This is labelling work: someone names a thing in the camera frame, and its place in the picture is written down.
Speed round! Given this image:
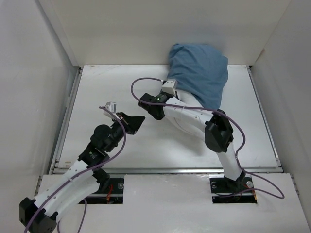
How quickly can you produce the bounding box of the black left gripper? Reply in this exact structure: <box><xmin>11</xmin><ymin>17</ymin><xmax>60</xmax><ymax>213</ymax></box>
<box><xmin>105</xmin><ymin>112</ymin><xmax>145</xmax><ymax>152</ymax></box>

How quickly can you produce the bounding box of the white pillow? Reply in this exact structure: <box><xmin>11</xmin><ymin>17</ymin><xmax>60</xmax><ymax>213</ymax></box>
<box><xmin>167</xmin><ymin>89</ymin><xmax>207</xmax><ymax>139</ymax></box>

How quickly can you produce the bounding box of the blue pillowcase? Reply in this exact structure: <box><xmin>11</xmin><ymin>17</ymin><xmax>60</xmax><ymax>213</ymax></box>
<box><xmin>168</xmin><ymin>44</ymin><xmax>228</xmax><ymax>109</ymax></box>

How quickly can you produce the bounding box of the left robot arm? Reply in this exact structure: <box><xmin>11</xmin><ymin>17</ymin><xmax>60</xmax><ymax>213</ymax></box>
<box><xmin>19</xmin><ymin>112</ymin><xmax>145</xmax><ymax>233</ymax></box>

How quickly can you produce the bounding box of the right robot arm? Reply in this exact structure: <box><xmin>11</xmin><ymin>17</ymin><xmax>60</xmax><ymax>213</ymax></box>
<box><xmin>138</xmin><ymin>92</ymin><xmax>245</xmax><ymax>191</ymax></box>

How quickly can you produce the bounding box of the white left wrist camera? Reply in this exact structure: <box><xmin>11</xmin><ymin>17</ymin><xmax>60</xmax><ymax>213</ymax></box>
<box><xmin>99</xmin><ymin>101</ymin><xmax>117</xmax><ymax>119</ymax></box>

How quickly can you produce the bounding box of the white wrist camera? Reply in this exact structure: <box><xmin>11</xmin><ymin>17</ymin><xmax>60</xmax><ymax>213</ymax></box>
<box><xmin>99</xmin><ymin>101</ymin><xmax>117</xmax><ymax>119</ymax></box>
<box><xmin>161</xmin><ymin>79</ymin><xmax>178</xmax><ymax>97</ymax></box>

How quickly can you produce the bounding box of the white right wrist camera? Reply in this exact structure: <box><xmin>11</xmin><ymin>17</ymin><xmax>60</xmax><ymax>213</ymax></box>
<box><xmin>161</xmin><ymin>79</ymin><xmax>178</xmax><ymax>97</ymax></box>

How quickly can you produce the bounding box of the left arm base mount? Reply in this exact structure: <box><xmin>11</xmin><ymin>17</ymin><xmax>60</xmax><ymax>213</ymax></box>
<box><xmin>85</xmin><ymin>177</ymin><xmax>124</xmax><ymax>204</ymax></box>

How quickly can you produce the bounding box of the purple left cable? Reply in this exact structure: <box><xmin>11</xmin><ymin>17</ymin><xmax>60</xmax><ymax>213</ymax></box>
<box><xmin>23</xmin><ymin>105</ymin><xmax>127</xmax><ymax>233</ymax></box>

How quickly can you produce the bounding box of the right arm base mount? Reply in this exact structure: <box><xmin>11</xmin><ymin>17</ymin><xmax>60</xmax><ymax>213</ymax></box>
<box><xmin>209</xmin><ymin>176</ymin><xmax>257</xmax><ymax>204</ymax></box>

